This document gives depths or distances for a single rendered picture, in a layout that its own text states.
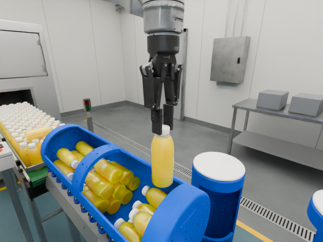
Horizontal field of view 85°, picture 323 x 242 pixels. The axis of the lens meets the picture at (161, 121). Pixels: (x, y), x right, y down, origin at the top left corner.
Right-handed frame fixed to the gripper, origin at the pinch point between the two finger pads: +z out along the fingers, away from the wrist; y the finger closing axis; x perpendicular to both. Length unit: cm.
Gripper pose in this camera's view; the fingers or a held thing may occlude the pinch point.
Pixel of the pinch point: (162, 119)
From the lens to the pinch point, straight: 47.0
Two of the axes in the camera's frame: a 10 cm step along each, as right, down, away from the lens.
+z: 0.0, 9.4, 3.4
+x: -7.5, -2.3, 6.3
